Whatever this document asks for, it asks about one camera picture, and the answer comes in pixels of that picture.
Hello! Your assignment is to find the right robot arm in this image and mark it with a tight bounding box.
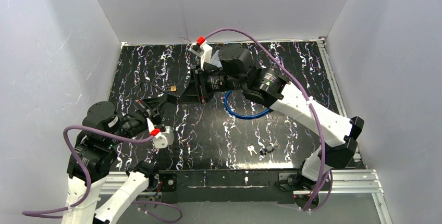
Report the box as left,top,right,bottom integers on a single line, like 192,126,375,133
168,43,364,181

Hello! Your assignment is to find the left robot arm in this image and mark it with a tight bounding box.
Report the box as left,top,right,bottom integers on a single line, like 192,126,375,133
62,94,174,223

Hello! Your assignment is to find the clear plastic parts box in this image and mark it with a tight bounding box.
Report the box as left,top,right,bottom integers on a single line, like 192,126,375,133
209,50,222,69

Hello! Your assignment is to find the blue cable lock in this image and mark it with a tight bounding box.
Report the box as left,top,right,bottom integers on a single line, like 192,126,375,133
223,91,273,120

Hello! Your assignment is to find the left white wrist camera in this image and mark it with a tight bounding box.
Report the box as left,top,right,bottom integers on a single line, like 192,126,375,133
147,119,175,149

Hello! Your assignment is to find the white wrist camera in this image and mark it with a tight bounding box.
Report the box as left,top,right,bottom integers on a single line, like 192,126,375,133
147,119,175,149
189,36,213,71

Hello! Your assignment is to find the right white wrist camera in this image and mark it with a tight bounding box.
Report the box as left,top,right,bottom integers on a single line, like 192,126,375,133
189,36,213,71

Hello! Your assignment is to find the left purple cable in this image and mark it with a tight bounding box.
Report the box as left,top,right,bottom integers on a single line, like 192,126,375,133
22,125,183,224

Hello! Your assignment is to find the purple cable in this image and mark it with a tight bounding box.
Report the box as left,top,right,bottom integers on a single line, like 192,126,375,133
203,28,334,213
22,125,183,224

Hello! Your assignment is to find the black key ring bundle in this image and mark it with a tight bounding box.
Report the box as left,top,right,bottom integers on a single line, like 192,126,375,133
260,143,281,156

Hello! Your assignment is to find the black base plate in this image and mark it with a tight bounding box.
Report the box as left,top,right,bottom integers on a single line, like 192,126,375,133
150,168,315,204

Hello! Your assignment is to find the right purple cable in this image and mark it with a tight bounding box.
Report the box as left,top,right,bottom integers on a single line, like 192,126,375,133
203,28,334,213

